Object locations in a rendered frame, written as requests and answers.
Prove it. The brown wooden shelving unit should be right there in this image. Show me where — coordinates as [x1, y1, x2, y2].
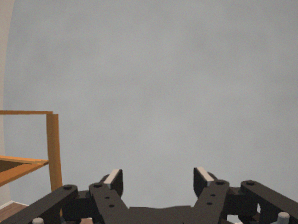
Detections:
[0, 110, 63, 192]

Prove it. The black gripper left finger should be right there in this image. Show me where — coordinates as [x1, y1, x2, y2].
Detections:
[0, 169, 141, 224]

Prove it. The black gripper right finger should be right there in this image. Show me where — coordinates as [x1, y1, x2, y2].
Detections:
[183, 167, 298, 224]

